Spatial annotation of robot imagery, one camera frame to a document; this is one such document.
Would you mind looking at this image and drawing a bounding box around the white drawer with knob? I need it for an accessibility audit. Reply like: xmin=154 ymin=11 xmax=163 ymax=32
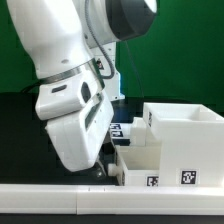
xmin=107 ymin=146 xmax=161 ymax=187

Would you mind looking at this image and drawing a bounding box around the white front fence rail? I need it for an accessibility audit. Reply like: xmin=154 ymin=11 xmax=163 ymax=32
xmin=0 ymin=184 xmax=224 ymax=215

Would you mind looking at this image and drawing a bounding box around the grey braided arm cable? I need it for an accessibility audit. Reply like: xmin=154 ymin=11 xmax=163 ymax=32
xmin=83 ymin=0 xmax=116 ymax=80

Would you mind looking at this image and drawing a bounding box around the white paper with markers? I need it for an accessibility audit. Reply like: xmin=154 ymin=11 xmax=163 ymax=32
xmin=109 ymin=123 xmax=131 ymax=146

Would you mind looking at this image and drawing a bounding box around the white drawer housing box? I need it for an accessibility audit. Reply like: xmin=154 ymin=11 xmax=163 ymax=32
xmin=143 ymin=103 xmax=224 ymax=187

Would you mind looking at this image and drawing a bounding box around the white drawer without knob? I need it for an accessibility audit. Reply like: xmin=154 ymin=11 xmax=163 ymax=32
xmin=130 ymin=117 xmax=161 ymax=147

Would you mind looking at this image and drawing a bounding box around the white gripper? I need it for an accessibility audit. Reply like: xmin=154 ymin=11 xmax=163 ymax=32
xmin=46 ymin=91 xmax=114 ymax=180

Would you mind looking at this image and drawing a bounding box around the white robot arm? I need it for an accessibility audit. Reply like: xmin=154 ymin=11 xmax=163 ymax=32
xmin=6 ymin=0 xmax=157 ymax=172

